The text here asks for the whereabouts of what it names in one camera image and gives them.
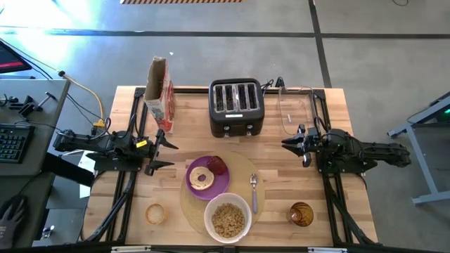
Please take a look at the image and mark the white paper sheet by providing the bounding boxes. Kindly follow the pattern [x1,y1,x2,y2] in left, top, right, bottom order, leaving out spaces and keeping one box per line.
[77,147,100,200]

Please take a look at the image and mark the brown cereal pieces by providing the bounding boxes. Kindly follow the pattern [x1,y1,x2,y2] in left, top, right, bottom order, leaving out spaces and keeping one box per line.
[211,202,246,238]

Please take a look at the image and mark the tan bagel half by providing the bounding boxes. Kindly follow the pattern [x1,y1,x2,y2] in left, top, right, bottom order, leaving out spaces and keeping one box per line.
[188,166,215,191]

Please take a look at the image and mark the amber glass tumbler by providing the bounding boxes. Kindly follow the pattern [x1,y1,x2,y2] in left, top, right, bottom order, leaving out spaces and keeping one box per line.
[288,201,315,228]

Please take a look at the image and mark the grey metal stand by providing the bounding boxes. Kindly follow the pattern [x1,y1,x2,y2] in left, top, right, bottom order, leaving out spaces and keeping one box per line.
[387,91,450,205]

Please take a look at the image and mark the red toy fruit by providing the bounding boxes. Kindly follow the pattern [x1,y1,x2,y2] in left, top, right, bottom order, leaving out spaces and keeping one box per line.
[206,155,228,176]

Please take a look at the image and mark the yellow cable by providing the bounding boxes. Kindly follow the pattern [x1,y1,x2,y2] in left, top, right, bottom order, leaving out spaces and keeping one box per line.
[62,72,106,128]

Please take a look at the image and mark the clear plastic container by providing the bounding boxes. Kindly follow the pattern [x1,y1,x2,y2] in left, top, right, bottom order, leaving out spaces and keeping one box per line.
[278,86,317,136]

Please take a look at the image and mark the person's gloved hand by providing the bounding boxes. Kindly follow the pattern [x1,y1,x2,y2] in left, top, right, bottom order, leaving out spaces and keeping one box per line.
[0,195,29,250]

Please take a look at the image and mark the white metal bracket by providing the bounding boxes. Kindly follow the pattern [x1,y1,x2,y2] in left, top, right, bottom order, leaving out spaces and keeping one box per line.
[111,245,152,253]
[308,247,348,253]

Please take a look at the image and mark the computer monitor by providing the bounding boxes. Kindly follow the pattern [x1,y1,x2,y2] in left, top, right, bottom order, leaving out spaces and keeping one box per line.
[0,39,32,74]

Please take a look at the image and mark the black aluminium table frame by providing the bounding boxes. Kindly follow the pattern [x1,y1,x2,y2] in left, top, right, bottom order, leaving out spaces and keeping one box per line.
[84,86,379,247]

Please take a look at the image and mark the black toaster power cable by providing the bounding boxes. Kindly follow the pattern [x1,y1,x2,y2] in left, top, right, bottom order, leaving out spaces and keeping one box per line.
[262,76,285,96]

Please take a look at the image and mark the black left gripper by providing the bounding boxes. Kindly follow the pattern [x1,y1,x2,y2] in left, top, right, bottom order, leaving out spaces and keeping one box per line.
[135,129,179,176]

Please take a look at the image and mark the white ceramic bowl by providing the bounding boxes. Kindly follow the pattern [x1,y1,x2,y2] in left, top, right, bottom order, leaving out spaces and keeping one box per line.
[203,192,253,245]

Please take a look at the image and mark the purple-handled metal spoon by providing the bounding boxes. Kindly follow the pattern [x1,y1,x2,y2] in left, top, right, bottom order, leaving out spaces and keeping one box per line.
[250,173,259,214]

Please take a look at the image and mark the purple plastic plate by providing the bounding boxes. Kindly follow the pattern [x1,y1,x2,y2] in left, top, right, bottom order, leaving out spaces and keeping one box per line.
[185,155,231,201]

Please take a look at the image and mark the black computer keyboard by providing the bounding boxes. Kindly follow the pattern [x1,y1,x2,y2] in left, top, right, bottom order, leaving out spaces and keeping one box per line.
[0,123,35,164]

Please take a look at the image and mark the cardboard cereal box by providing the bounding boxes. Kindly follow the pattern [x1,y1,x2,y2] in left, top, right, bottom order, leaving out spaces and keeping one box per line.
[143,56,176,134]

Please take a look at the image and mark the black metal desk clamp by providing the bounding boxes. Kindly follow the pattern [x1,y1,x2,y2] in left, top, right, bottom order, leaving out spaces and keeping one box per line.
[17,91,57,119]

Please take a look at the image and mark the black four-slot toaster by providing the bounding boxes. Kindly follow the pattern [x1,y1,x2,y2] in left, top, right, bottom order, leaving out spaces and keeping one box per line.
[207,77,265,138]

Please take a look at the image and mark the grey desk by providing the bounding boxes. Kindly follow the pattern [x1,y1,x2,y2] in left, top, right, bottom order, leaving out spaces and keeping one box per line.
[0,77,71,176]

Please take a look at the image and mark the round woven straw placemat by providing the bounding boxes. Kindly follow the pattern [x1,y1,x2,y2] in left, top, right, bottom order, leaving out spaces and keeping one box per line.
[179,150,266,236]

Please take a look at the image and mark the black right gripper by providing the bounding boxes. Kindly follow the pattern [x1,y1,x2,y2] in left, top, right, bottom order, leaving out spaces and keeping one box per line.
[281,123,330,169]

